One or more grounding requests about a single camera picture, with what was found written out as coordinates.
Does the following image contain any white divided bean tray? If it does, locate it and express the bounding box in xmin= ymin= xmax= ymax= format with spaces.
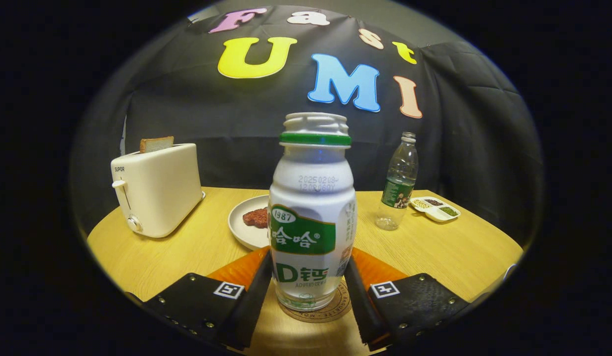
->
xmin=409 ymin=196 xmax=461 ymax=223

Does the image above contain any round brown cork coaster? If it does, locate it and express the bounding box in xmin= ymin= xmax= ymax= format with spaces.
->
xmin=279 ymin=279 xmax=353 ymax=323

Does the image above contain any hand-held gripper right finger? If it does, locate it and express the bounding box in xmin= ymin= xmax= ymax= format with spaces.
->
xmin=344 ymin=247 xmax=489 ymax=353

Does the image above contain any clear plastic water bottle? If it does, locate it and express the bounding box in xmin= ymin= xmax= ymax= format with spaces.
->
xmin=375 ymin=132 xmax=419 ymax=231

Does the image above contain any cream white toaster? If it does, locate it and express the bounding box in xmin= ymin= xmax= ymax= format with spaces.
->
xmin=111 ymin=143 xmax=206 ymax=239

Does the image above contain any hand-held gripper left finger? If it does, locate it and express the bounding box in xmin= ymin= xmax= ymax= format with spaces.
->
xmin=143 ymin=247 xmax=273 ymax=351

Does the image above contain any white round plate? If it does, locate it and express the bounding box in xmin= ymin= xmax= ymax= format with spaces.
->
xmin=228 ymin=194 xmax=270 ymax=251

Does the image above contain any red-brown meat piece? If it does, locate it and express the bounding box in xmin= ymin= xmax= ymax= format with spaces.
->
xmin=242 ymin=208 xmax=269 ymax=229

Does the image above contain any wooden table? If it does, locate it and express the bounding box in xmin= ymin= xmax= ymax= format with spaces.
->
xmin=87 ymin=186 xmax=524 ymax=356

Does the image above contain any bread slice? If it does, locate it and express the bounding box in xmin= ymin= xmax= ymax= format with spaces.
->
xmin=139 ymin=136 xmax=175 ymax=154

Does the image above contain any white green-label juice bottle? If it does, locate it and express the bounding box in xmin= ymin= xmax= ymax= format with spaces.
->
xmin=268 ymin=112 xmax=357 ymax=312

